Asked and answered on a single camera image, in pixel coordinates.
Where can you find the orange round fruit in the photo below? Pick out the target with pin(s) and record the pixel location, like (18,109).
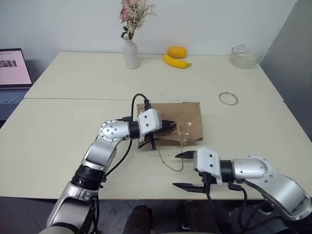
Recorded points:
(177,52)

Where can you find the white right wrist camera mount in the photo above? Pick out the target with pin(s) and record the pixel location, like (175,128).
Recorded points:
(207,162)

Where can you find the yellow banana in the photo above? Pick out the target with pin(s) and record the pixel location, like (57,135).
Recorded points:
(174,62)

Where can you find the clear glass bowl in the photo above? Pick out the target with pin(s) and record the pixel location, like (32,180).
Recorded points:
(245,57)

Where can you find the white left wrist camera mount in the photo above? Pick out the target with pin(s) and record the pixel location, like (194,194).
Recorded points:
(149,122)

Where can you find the brown paper bag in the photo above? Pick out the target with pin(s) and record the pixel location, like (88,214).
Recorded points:
(185,117)

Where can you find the white ceramic vase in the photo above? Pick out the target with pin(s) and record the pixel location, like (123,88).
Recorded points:
(131,54)

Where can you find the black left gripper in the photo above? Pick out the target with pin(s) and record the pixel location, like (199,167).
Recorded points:
(157,133)

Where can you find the dark rounded shape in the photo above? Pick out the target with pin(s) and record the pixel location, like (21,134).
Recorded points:
(139,219)

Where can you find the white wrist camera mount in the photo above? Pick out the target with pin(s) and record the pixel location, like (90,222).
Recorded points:
(207,162)
(149,122)

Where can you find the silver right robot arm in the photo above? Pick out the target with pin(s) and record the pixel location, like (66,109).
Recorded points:
(258,168)

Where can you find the dried flower bouquet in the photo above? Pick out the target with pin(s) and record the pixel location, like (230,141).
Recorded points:
(133,14)

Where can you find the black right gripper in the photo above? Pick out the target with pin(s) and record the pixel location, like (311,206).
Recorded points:
(207,180)

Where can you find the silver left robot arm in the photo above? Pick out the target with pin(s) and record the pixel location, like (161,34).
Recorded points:
(107,132)

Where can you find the grey open laptop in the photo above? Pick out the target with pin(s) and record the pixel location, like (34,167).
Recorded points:
(12,73)

